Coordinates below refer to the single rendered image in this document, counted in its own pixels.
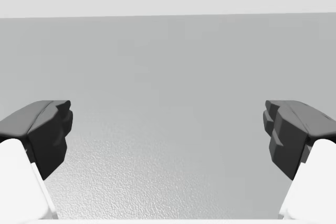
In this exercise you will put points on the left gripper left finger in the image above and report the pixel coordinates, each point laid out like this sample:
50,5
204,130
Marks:
39,140

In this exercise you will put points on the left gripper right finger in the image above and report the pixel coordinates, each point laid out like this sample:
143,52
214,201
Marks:
291,140

